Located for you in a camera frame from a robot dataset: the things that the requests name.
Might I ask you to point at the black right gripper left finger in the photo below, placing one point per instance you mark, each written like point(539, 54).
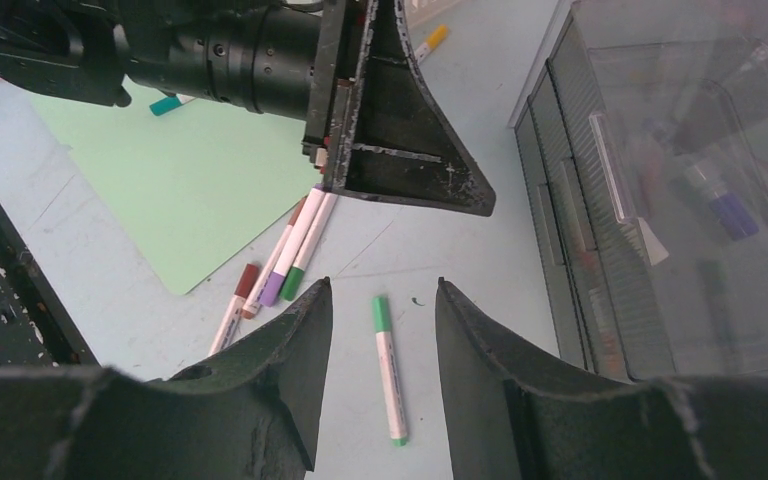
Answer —
point(251, 411)

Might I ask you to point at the transparent grey drawer box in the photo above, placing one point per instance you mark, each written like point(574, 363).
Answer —
point(642, 280)

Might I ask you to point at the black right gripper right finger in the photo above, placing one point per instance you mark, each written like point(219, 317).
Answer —
point(514, 411)

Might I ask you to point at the teal capped white marker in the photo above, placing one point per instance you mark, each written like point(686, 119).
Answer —
point(168, 104)

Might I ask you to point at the yellow capped pen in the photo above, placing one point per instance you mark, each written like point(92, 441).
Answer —
point(431, 43)

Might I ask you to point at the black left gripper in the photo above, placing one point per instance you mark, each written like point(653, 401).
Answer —
point(391, 142)

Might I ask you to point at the green capped white marker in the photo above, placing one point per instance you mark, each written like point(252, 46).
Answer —
point(397, 423)

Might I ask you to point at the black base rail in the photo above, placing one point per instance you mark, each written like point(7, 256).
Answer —
point(35, 328)

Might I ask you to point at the brown capped white marker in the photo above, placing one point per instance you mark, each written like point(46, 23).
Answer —
point(252, 305)

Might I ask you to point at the green capped short marker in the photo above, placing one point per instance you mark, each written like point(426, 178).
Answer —
point(296, 273)

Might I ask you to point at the purple capped marker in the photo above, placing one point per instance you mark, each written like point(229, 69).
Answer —
point(280, 271)

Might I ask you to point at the green clipboard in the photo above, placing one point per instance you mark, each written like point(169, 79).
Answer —
point(191, 187)

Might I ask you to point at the red capped white marker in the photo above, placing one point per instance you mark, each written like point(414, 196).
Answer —
point(233, 312)

